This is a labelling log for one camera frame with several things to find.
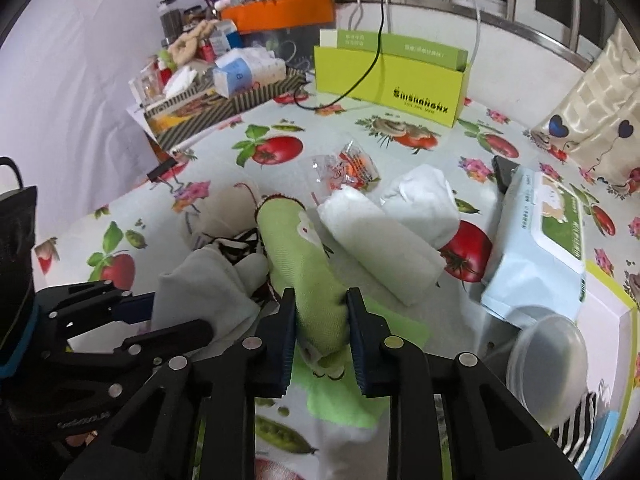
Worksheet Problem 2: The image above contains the white terry sock roll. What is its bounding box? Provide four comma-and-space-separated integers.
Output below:
317, 185, 443, 308

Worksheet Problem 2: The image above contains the glass jar with dark contents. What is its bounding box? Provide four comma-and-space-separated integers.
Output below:
156, 0, 183, 43

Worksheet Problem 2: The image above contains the metal window railing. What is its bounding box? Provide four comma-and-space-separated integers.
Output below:
335, 0, 601, 71

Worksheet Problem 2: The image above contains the orange box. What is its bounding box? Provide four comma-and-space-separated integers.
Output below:
220, 0, 336, 36

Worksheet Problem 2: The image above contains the green sock with pear print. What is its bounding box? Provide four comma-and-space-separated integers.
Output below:
256, 199, 432, 431

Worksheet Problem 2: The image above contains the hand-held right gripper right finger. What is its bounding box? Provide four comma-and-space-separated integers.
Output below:
346, 287, 596, 480

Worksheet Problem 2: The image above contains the beige sock with red stripe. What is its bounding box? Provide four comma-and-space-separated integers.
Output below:
182, 182, 261, 251

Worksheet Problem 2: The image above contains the blue white tissue pack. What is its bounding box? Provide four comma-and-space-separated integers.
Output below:
212, 50, 287, 98

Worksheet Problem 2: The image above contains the vegetable print tablecloth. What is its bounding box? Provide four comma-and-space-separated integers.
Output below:
30, 87, 640, 480

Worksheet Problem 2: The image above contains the black white zebra sock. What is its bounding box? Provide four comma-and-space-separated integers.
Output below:
200, 227, 273, 306
550, 392, 601, 466

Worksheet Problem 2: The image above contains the clear packet with orange earplugs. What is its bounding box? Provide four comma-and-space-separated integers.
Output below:
310, 141, 381, 196

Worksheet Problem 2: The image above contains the white tissue paper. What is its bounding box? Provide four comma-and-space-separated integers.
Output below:
162, 65, 201, 98

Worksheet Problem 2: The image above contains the white box with lime rim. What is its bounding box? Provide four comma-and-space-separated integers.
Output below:
575, 260, 640, 461

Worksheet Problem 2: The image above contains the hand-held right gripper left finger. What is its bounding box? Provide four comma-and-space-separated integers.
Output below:
60, 287, 298, 480

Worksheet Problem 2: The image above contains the grey sock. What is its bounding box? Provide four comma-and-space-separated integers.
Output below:
152, 247, 271, 346

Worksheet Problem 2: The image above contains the black cable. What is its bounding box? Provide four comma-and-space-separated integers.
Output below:
294, 0, 396, 111

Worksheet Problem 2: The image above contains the white smooth sock roll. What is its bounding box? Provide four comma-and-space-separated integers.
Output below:
380, 164, 461, 251

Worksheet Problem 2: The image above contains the black gift bag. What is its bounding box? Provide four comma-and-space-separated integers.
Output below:
240, 25, 321, 71

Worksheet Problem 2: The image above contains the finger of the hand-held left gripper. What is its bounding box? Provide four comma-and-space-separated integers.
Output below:
34, 281, 157, 356
45, 319, 216, 396

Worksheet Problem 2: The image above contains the clear plastic lid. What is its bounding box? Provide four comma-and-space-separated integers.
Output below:
506, 314, 588, 431

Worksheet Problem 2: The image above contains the striped tray box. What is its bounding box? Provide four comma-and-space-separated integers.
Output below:
142, 67, 307, 151

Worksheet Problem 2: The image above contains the beige plush ring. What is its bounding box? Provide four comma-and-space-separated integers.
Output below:
167, 20, 221, 66

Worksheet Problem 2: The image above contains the white cable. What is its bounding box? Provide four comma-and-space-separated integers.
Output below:
462, 0, 483, 68
345, 0, 396, 33

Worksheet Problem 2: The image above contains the wet wipes pack green label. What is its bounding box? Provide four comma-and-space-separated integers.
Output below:
480, 165, 596, 331

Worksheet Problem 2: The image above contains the clear acrylic box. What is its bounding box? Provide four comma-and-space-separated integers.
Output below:
128, 67, 166, 106

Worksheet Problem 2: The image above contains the cream curtain with heart balloons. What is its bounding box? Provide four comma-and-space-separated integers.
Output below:
530, 20, 640, 191

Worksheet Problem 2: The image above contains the lime green cardboard box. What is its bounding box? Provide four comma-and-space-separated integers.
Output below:
313, 29, 471, 128

